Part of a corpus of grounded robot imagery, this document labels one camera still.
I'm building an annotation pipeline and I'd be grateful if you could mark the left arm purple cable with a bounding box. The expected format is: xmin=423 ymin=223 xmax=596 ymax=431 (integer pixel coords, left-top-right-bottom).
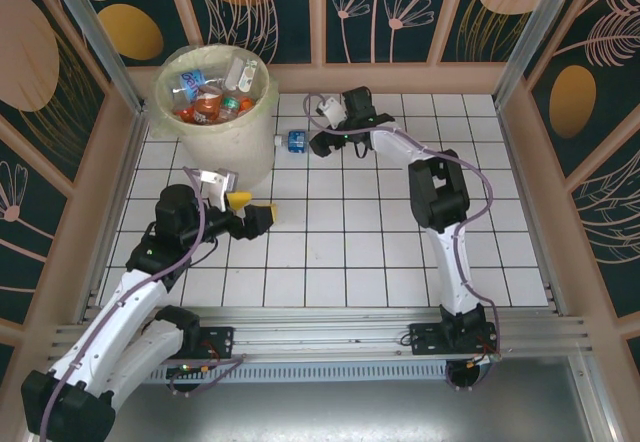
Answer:
xmin=37 ymin=165 xmax=246 ymax=436

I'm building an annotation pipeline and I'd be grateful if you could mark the right aluminium corner post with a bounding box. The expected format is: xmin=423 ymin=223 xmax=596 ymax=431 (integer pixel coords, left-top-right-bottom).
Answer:
xmin=492 ymin=0 xmax=574 ymax=111

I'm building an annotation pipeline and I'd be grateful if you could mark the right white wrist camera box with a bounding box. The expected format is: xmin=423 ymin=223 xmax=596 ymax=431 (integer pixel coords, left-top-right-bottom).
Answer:
xmin=317 ymin=96 xmax=349 ymax=128

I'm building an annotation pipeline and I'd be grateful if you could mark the small blue label water bottle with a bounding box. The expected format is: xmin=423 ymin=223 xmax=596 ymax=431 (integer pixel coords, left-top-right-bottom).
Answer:
xmin=274 ymin=130 xmax=314 ymax=156

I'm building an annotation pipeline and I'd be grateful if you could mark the white bottle green print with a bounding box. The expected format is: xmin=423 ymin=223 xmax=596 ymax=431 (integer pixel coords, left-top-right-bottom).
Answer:
xmin=223 ymin=57 xmax=260 ymax=92

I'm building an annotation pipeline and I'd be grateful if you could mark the left black mount plate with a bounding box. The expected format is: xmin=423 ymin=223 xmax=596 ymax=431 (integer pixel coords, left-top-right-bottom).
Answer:
xmin=143 ymin=325 xmax=236 ymax=361

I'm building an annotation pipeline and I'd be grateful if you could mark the aluminium corner post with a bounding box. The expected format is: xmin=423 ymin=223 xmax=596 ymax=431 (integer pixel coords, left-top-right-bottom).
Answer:
xmin=492 ymin=0 xmax=574 ymax=111
xmin=39 ymin=0 xmax=149 ymax=116

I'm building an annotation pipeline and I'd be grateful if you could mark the cream plastic bin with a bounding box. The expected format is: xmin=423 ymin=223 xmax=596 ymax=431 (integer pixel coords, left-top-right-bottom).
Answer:
xmin=152 ymin=44 xmax=280 ymax=188

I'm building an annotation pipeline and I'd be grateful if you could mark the right yellow connector with wires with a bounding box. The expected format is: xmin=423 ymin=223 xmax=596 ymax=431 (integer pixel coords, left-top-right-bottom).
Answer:
xmin=467 ymin=349 xmax=503 ymax=369

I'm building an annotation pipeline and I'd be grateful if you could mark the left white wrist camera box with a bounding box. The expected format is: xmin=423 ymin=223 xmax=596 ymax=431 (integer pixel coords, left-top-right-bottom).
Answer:
xmin=196 ymin=168 xmax=242 ymax=213

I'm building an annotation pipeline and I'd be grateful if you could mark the yellow connector with wires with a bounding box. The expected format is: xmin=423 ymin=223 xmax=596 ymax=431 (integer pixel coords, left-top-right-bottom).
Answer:
xmin=167 ymin=346 xmax=224 ymax=379
xmin=467 ymin=349 xmax=503 ymax=369

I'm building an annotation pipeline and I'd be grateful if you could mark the left yellow connector with wires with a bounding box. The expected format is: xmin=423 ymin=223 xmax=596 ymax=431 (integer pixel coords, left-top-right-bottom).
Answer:
xmin=167 ymin=346 xmax=224 ymax=379

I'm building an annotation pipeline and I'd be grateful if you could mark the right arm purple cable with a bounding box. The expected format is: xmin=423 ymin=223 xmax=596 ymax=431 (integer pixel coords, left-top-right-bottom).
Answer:
xmin=303 ymin=92 xmax=504 ymax=393

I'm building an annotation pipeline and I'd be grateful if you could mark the grey metal sheet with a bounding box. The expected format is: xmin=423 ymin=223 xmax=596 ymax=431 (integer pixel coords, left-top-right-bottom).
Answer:
xmin=27 ymin=381 xmax=619 ymax=442

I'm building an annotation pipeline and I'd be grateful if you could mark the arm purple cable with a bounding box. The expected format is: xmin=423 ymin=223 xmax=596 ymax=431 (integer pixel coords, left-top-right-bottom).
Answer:
xmin=303 ymin=92 xmax=504 ymax=393
xmin=37 ymin=165 xmax=246 ymax=436

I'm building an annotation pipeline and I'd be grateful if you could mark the grey slotted cable duct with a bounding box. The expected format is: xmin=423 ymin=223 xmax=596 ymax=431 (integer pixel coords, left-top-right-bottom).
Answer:
xmin=67 ymin=361 xmax=496 ymax=387

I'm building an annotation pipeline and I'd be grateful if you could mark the left aluminium side rail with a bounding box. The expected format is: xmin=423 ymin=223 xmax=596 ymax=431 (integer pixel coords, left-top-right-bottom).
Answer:
xmin=74 ymin=111 xmax=146 ymax=326

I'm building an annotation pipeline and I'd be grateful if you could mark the left aluminium corner post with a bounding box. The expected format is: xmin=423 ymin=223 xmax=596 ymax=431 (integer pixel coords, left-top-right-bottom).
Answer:
xmin=39 ymin=0 xmax=149 ymax=116

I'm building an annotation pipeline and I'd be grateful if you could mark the right black mount plate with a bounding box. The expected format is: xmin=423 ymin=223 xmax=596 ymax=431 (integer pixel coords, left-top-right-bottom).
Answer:
xmin=408 ymin=322 xmax=501 ymax=358

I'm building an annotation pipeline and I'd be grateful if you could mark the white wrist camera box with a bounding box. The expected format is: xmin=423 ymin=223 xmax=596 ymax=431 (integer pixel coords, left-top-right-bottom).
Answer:
xmin=317 ymin=96 xmax=349 ymax=128
xmin=196 ymin=168 xmax=242 ymax=213

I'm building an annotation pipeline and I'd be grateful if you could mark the right aluminium side rail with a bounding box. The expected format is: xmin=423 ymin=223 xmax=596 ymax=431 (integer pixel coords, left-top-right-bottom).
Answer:
xmin=494 ymin=104 xmax=569 ymax=321

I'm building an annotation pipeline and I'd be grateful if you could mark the aluminium side rail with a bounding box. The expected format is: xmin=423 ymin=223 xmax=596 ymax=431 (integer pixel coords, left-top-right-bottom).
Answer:
xmin=494 ymin=104 xmax=569 ymax=321
xmin=74 ymin=111 xmax=146 ymax=326

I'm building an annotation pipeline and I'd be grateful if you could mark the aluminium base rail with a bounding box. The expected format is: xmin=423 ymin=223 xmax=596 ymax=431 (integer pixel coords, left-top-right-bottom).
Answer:
xmin=47 ymin=305 xmax=596 ymax=363

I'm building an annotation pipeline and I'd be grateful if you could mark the black mount plate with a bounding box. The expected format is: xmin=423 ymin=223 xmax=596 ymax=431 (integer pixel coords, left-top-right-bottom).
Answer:
xmin=143 ymin=325 xmax=236 ymax=361
xmin=408 ymin=322 xmax=501 ymax=358

